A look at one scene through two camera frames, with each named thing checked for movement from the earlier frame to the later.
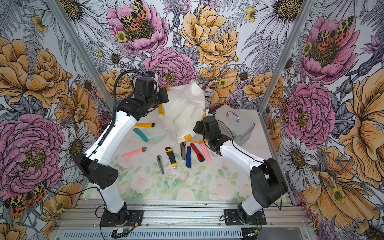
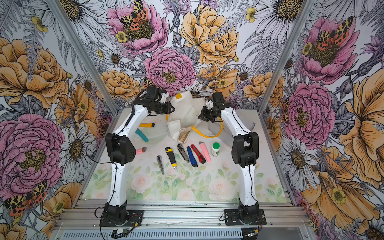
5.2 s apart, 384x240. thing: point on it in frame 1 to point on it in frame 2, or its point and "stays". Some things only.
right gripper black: x=199 y=125 to x=203 y=115
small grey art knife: x=159 y=161 stays
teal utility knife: x=137 y=130 stays
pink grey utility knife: x=134 y=152 stays
